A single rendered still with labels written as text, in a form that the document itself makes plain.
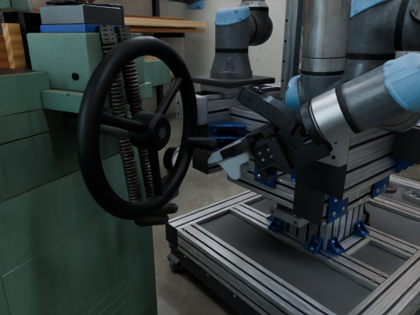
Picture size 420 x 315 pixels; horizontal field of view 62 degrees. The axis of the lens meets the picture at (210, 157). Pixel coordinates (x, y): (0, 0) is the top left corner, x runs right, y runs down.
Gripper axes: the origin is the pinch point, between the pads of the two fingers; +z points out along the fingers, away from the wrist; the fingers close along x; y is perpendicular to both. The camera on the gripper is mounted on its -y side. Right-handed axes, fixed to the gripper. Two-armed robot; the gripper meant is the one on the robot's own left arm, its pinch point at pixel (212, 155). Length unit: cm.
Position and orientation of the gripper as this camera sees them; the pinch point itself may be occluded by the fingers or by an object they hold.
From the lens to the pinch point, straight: 63.8
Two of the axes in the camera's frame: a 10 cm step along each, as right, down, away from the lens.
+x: 4.5, -3.0, 8.4
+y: 4.6, 8.9, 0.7
